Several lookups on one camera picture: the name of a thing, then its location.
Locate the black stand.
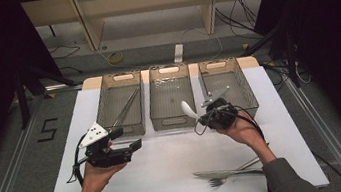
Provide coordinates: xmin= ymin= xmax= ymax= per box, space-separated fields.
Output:
xmin=10 ymin=58 xmax=83 ymax=131
xmin=235 ymin=19 xmax=303 ymax=96

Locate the thin black floor cable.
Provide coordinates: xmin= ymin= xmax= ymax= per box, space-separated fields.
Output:
xmin=49 ymin=42 xmax=82 ymax=62

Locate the metal fork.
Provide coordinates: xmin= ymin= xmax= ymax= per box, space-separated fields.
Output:
xmin=205 ymin=154 xmax=267 ymax=188

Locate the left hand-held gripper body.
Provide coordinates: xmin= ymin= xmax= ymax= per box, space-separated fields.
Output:
xmin=76 ymin=117 xmax=136 ymax=172

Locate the yellow tape roll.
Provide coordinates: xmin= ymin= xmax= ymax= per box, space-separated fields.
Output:
xmin=107 ymin=49 xmax=125 ymax=65

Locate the metal chopstick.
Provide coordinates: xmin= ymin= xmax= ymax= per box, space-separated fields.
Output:
xmin=106 ymin=86 xmax=145 ymax=128
xmin=111 ymin=86 xmax=146 ymax=129

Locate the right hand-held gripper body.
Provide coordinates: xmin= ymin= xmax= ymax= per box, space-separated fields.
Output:
xmin=198 ymin=84 xmax=241 ymax=133

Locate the clear grey plastic bin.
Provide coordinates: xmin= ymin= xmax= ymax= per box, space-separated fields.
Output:
xmin=142 ymin=61 xmax=200 ymax=134
xmin=196 ymin=53 xmax=262 ymax=128
xmin=88 ymin=69 xmax=151 ymax=142

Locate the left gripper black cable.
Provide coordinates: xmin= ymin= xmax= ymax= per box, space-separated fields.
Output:
xmin=59 ymin=133 xmax=93 ymax=189

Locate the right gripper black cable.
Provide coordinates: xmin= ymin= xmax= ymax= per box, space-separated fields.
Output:
xmin=191 ymin=100 xmax=266 ymax=152

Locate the bundle of black cables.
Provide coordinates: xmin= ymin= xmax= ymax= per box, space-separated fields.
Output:
xmin=213 ymin=0 xmax=263 ymax=38

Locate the person's left hand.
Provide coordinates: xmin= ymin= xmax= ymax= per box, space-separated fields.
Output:
xmin=74 ymin=138 xmax=132 ymax=192

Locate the white spoon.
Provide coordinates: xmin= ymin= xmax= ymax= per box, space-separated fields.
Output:
xmin=180 ymin=98 xmax=202 ymax=123

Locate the white table cover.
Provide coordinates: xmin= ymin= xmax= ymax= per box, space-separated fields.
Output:
xmin=29 ymin=57 xmax=331 ymax=192

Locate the white cable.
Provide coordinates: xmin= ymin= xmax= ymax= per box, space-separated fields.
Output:
xmin=178 ymin=22 xmax=226 ymax=65

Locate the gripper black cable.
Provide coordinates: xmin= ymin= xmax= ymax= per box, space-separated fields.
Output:
xmin=191 ymin=100 xmax=266 ymax=152
xmin=59 ymin=133 xmax=93 ymax=189

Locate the person's right hand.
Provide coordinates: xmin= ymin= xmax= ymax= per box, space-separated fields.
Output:
xmin=213 ymin=109 xmax=269 ymax=158

